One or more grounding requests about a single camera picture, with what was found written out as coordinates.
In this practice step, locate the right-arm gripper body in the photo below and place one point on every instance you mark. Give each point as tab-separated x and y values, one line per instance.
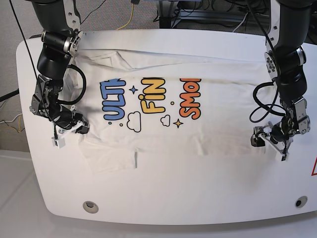
64	118

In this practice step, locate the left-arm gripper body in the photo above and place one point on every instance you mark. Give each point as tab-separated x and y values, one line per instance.
279	136

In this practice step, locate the white printed T-shirt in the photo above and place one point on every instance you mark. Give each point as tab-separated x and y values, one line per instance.
143	104

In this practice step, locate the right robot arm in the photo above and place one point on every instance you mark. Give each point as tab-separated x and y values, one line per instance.
61	35

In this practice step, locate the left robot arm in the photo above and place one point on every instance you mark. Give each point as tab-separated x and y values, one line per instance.
285	57

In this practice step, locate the right table grommet hole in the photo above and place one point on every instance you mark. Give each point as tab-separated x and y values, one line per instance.
300	202

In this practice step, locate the table grommet hole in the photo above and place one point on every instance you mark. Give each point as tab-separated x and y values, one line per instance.
90	207
300	202

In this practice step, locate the left table grommet hole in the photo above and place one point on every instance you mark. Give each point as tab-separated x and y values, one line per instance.
90	207

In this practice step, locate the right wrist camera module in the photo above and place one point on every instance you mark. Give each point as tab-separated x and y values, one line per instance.
58	142

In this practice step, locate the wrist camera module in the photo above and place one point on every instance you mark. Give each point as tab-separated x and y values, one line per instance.
284	156
58	142

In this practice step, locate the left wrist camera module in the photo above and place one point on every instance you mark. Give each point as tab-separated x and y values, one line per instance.
284	156

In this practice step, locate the black equipment rack frame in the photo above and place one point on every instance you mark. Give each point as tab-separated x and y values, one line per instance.
171	12

